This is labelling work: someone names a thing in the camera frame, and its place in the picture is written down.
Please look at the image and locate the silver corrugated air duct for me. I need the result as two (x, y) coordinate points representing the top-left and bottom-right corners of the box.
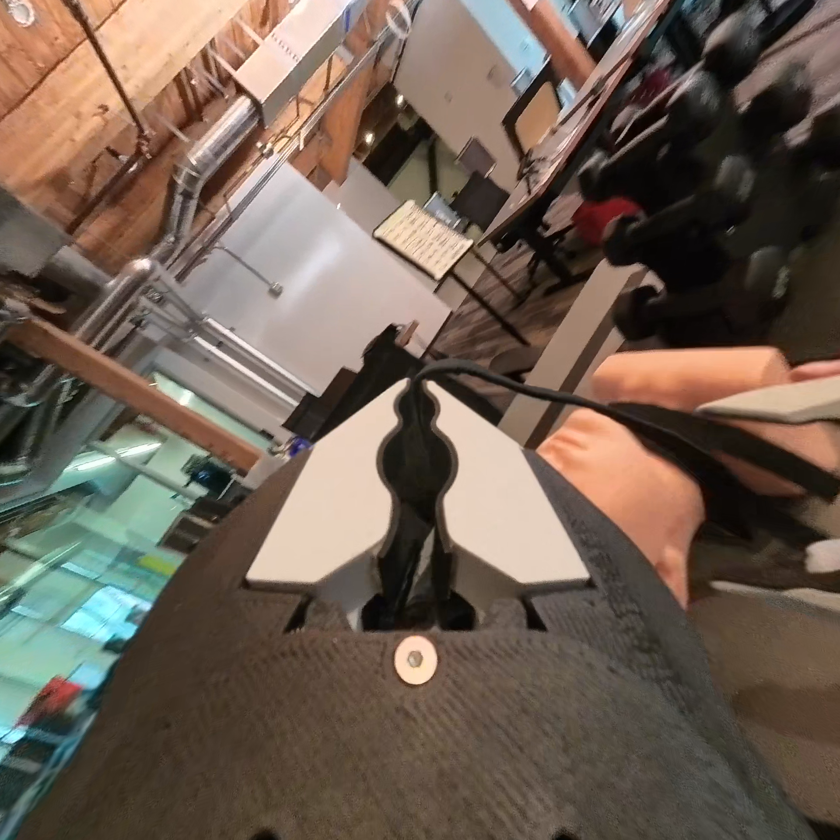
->
(152, 97), (265, 266)

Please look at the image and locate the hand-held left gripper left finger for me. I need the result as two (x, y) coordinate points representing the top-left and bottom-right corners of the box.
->
(244, 379), (421, 624)

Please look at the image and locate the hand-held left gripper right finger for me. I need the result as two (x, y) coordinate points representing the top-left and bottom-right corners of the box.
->
(423, 381), (593, 601)

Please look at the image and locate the red cloth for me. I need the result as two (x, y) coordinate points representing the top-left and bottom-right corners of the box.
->
(570, 196), (644, 246)

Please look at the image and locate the black office chair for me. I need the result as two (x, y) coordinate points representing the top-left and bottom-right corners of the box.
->
(579, 66), (762, 270)

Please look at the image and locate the wooden beam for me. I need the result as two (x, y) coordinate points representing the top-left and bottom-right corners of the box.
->
(0, 314), (265, 475)

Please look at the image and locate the person's right hand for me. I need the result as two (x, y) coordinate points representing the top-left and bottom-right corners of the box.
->
(537, 346), (811, 610)

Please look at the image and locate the tan panel black frame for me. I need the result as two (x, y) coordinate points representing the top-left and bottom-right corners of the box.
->
(500, 77), (565, 166)

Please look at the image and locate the sign board on stand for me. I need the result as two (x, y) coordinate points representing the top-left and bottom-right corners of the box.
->
(372, 199), (534, 347)

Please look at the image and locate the black ceiling pipe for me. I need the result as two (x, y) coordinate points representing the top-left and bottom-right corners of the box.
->
(64, 0), (157, 161)

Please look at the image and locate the long wooden table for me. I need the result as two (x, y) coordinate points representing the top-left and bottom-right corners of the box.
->
(481, 0), (678, 298)

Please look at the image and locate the white table leg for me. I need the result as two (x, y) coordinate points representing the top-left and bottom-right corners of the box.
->
(504, 262), (662, 452)

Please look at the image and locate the silver metal pipe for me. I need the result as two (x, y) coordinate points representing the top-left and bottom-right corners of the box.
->
(71, 255), (168, 343)

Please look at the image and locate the metal wall conduit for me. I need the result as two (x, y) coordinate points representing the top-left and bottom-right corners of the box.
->
(218, 245), (284, 298)

